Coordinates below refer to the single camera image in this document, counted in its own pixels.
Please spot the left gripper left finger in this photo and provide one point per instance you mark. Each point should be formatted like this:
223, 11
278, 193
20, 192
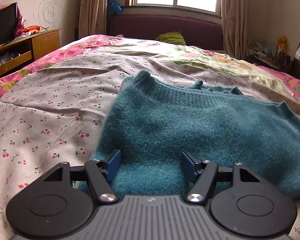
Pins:
100, 174

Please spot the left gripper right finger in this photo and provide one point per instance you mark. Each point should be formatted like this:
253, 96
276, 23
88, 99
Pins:
202, 174

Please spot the teal fuzzy knit sweater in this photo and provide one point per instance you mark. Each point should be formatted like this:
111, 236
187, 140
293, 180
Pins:
152, 123

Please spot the cherry print bed sheet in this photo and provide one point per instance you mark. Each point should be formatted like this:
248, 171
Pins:
56, 114

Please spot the pink floral quilt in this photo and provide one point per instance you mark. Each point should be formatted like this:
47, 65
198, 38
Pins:
179, 54

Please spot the cluttered nightstand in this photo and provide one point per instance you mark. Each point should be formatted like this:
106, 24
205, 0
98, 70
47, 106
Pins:
262, 55

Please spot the green pillow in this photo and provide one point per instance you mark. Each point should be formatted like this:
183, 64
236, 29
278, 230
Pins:
174, 37

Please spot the dark red headboard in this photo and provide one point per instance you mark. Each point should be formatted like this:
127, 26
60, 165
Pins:
199, 33

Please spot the wooden TV cabinet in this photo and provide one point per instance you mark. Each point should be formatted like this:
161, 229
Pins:
29, 49

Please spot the beige left curtain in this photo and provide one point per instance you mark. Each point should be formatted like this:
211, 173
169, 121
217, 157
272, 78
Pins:
92, 17

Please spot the beige curtain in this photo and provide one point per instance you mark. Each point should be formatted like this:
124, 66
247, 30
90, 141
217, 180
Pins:
92, 17
234, 15

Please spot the orange red toy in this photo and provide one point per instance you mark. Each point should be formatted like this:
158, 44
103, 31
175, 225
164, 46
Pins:
34, 29

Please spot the blue plastic bag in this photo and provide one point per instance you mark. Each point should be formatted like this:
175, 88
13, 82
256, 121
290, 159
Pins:
113, 8

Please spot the beige right curtain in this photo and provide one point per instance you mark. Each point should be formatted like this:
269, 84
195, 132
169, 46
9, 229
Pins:
234, 15

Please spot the black television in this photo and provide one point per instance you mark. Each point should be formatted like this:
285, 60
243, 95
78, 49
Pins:
8, 23

